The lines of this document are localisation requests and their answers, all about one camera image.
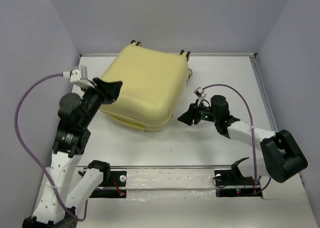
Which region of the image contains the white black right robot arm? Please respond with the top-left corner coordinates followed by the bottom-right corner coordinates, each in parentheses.
top-left (177, 95), bottom-right (308, 183)

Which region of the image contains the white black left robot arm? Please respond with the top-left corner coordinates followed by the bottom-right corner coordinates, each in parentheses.
top-left (22, 78), bottom-right (123, 227)

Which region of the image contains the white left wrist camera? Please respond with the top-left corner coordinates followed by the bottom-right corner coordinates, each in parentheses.
top-left (62, 65), bottom-right (94, 88)

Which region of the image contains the pale yellow hard-shell suitcase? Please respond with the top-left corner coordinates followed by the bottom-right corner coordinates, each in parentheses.
top-left (100, 40), bottom-right (192, 132)

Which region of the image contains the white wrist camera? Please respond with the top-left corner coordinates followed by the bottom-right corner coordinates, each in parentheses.
top-left (194, 87), bottom-right (207, 106)
top-left (62, 65), bottom-right (94, 88)

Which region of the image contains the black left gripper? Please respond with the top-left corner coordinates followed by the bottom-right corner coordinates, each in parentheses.
top-left (82, 75), bottom-right (125, 124)

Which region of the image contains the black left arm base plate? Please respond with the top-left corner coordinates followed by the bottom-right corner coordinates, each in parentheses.
top-left (90, 169), bottom-right (127, 198)

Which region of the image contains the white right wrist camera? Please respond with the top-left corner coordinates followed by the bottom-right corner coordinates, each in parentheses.
top-left (194, 87), bottom-right (207, 106)

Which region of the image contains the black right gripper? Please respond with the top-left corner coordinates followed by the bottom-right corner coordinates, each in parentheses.
top-left (177, 99), bottom-right (219, 126)

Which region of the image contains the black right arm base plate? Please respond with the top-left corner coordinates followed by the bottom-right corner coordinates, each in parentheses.
top-left (211, 170), bottom-right (263, 197)

